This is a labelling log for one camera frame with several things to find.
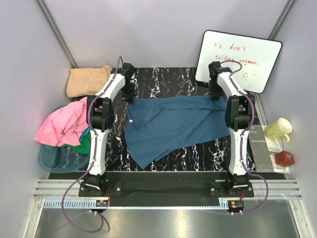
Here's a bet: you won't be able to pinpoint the blue t shirt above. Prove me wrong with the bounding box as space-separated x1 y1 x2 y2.
125 96 229 169

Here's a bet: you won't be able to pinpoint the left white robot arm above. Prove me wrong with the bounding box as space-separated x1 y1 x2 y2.
80 62 136 197

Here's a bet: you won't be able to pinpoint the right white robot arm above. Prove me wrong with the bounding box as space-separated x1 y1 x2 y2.
208 60 255 199

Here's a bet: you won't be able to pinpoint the white paper stack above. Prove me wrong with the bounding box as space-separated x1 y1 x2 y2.
264 137 291 175

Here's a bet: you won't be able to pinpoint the white whiteboard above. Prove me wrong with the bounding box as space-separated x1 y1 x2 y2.
195 30 283 94

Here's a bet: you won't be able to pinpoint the folded beige t shirt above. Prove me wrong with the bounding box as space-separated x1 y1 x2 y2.
66 65 113 98

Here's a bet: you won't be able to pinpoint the black marble pattern mat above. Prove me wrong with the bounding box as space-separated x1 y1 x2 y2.
48 67 257 172

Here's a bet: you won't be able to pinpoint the green t shirt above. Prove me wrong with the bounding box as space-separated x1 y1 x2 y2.
62 128 91 155

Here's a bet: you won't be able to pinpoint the pink t shirt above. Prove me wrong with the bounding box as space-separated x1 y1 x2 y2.
35 97 88 147

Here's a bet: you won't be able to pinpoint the grey setup guide booklet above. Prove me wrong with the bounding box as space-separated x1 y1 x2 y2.
248 125 274 173

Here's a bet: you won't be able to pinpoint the yellow green mug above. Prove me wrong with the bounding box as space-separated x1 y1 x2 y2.
264 118 293 143

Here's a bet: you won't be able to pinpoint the red brown box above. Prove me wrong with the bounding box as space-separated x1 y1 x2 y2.
274 151 295 167

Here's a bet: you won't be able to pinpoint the teal plastic basket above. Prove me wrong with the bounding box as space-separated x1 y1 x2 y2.
39 106 90 173

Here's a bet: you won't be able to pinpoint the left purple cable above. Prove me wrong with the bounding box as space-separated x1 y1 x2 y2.
61 56 124 235

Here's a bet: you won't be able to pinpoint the purple cable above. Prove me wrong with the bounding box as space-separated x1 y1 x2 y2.
61 56 124 235
208 60 269 215

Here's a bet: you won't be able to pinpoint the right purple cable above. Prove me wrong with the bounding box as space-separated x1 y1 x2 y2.
208 60 269 215

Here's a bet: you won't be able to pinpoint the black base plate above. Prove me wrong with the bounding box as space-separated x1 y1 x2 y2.
79 172 254 198

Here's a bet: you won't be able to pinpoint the aluminium rail frame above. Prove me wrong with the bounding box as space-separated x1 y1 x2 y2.
23 178 315 238

